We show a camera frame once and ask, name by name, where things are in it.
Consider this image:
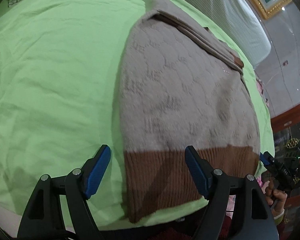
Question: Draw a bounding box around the person's right hand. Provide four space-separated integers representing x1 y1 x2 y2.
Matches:
264 180 288 213

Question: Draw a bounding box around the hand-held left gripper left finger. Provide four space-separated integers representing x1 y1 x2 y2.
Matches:
17 144 111 240

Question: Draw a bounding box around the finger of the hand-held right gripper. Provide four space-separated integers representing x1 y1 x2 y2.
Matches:
259 151 274 167

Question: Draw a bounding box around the person's dark red clothing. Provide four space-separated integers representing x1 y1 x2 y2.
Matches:
145 205 237 240

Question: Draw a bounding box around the green bed sheet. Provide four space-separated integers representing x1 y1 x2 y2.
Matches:
0 0 274 233

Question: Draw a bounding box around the beige knit sweater brown hem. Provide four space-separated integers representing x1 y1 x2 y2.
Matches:
119 0 261 223

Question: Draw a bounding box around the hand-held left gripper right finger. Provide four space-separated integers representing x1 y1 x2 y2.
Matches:
185 145 278 240

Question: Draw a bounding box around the pink floral cloth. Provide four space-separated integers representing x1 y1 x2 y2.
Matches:
255 77 270 108

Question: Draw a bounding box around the wooden glass display cabinet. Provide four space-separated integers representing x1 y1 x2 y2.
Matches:
270 100 300 207

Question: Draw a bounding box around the white striped padded headboard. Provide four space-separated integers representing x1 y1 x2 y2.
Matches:
207 0 272 68

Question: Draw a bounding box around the person's right forearm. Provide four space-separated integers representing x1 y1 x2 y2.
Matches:
270 205 292 240

